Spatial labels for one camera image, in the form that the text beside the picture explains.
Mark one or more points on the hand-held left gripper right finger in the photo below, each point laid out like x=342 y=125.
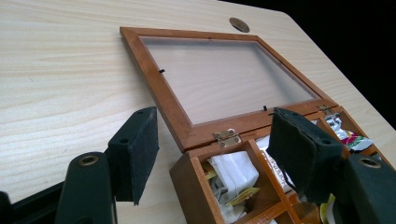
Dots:
x=302 y=155

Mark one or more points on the white paper tea bag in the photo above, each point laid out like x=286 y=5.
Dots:
x=238 y=172

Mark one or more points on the silver red green foil packet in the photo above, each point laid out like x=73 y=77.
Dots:
x=358 y=141

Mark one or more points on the white packet with orange print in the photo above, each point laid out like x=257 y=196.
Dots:
x=265 y=146

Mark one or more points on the yellow tea bag tag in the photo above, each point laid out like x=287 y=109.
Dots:
x=243 y=196

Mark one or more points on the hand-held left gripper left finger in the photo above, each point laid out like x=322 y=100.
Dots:
x=137 y=155

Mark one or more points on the brown wooden tea box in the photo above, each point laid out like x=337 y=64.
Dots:
x=174 y=109

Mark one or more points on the yellow green packet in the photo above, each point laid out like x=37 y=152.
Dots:
x=326 y=210

